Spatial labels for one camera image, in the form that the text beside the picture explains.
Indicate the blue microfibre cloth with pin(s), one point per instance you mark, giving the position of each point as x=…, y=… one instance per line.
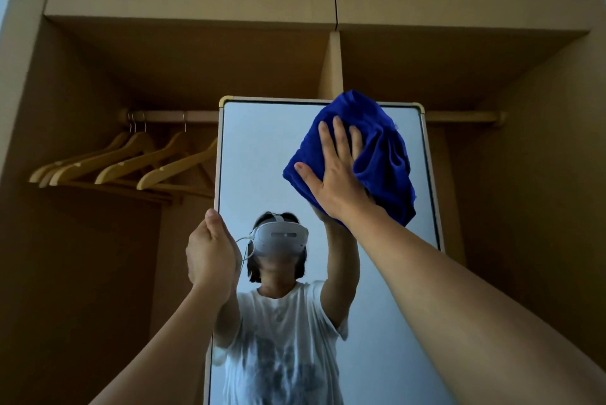
x=383, y=153

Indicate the wooden clothes rod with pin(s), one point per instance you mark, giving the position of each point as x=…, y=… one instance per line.
x=165, y=116

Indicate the person's left hand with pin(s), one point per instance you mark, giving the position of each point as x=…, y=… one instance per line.
x=210, y=258

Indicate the light wooden wardrobe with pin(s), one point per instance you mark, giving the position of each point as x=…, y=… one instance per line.
x=94, y=277

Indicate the person's right forearm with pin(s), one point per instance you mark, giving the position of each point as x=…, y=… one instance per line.
x=473, y=314

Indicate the person's right hand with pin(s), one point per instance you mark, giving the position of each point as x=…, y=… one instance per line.
x=338, y=187

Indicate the person's left forearm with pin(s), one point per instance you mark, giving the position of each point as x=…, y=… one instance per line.
x=165, y=357

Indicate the tall framed mirror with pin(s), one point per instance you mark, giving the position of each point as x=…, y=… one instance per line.
x=265, y=158

